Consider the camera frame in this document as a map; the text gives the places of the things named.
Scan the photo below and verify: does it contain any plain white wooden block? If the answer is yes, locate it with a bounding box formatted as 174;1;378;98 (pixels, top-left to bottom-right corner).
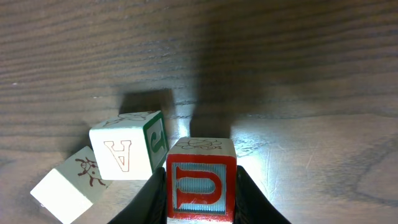
30;146;112;223

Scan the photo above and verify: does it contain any wooden block green top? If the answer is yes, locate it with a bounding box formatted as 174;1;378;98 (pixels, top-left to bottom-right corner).
89;110;170;180

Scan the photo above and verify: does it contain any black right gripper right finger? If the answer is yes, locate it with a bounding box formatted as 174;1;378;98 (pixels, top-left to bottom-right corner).
234;166;290;224

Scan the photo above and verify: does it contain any wooden block red U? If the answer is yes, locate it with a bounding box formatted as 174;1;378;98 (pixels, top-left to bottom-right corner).
166;138;237;223

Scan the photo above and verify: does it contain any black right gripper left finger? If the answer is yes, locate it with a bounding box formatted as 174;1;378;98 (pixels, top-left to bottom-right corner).
108;167;167;224

